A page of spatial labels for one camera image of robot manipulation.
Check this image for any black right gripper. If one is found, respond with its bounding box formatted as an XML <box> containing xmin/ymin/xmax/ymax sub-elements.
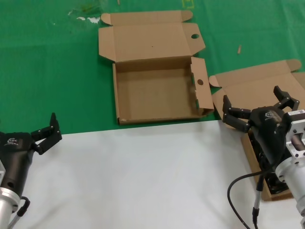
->
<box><xmin>222</xmin><ymin>85</ymin><xmax>300</xmax><ymax>166</ymax></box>

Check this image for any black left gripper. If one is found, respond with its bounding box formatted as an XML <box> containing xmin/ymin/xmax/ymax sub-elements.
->
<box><xmin>0</xmin><ymin>112</ymin><xmax>63</xmax><ymax>195</ymax></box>

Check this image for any cardboard box with round holes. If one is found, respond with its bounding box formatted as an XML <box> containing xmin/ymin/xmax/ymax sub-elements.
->
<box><xmin>98</xmin><ymin>10</ymin><xmax>214</xmax><ymax>125</ymax></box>

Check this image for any green table mat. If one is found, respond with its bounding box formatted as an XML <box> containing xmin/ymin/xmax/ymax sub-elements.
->
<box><xmin>0</xmin><ymin>0</ymin><xmax>305</xmax><ymax>137</ymax></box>

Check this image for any clear plastic film scrap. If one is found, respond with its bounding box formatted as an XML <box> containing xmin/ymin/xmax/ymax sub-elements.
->
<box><xmin>67</xmin><ymin>3</ymin><xmax>102</xmax><ymax>25</ymax></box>

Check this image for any cardboard box with cables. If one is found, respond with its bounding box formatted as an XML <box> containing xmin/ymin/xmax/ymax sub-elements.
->
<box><xmin>208</xmin><ymin>59</ymin><xmax>305</xmax><ymax>202</ymax></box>

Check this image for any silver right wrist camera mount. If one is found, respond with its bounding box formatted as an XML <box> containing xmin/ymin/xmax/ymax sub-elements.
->
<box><xmin>285</xmin><ymin>109</ymin><xmax>305</xmax><ymax>159</ymax></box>

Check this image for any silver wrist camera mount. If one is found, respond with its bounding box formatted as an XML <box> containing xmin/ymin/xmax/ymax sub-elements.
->
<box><xmin>0</xmin><ymin>161</ymin><xmax>6</xmax><ymax>188</ymax></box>
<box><xmin>285</xmin><ymin>109</ymin><xmax>305</xmax><ymax>159</ymax></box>

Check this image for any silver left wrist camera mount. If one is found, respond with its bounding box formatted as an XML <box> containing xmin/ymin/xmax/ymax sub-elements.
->
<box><xmin>0</xmin><ymin>161</ymin><xmax>6</xmax><ymax>188</ymax></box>

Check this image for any left arm black signal cable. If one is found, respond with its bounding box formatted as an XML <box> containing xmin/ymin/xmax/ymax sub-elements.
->
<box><xmin>7</xmin><ymin>195</ymin><xmax>31</xmax><ymax>229</ymax></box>

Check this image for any arm black signal cable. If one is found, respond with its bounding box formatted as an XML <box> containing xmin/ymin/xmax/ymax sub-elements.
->
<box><xmin>227</xmin><ymin>167</ymin><xmax>277</xmax><ymax>229</ymax></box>
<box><xmin>7</xmin><ymin>195</ymin><xmax>31</xmax><ymax>229</ymax></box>

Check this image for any coiled black cable bundle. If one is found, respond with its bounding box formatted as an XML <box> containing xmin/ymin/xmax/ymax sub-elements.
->
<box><xmin>265</xmin><ymin>173</ymin><xmax>290</xmax><ymax>194</ymax></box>

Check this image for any right arm black signal cable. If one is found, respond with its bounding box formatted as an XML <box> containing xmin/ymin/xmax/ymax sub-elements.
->
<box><xmin>227</xmin><ymin>167</ymin><xmax>277</xmax><ymax>229</ymax></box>

